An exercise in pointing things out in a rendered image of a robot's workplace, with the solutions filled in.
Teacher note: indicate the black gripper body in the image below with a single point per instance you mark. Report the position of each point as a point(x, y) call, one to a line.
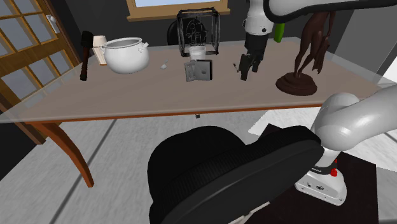
point(256, 45)

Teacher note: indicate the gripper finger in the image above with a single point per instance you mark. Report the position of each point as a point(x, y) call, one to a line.
point(256, 65)
point(245, 66)

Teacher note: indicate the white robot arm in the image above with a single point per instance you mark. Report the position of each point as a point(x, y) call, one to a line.
point(347, 121)

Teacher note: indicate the small dark pen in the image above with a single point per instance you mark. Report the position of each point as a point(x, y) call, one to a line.
point(236, 68)

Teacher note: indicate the green bottle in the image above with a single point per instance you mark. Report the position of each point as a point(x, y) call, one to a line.
point(279, 32)

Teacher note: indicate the brown figure statue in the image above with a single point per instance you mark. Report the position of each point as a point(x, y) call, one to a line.
point(296, 83)

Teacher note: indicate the white cup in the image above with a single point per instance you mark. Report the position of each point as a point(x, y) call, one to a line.
point(197, 53)

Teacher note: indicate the black office chair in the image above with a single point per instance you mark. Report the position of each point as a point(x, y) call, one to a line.
point(217, 173)

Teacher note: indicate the wooden table with glass top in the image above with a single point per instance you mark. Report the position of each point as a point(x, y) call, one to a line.
point(133, 96)

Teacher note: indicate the beige cup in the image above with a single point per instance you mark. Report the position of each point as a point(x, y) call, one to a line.
point(99, 46)

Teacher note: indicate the dark robot stand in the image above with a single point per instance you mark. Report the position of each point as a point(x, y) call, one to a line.
point(353, 214)

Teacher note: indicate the wooden door with glass panes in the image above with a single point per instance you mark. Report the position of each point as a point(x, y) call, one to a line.
point(28, 52)

